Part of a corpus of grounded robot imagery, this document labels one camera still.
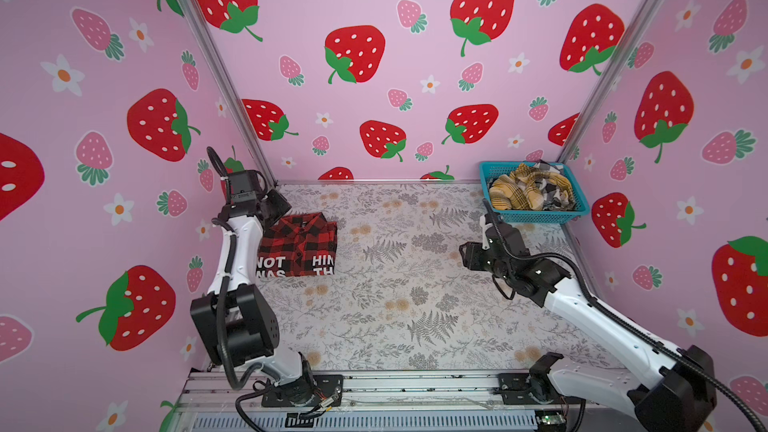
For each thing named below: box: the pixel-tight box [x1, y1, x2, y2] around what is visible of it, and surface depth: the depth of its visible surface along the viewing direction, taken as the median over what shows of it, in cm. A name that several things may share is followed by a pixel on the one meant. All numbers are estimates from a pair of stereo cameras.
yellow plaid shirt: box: [489, 163, 573, 211], surface depth 106 cm
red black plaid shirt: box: [256, 212, 338, 278], surface depth 100 cm
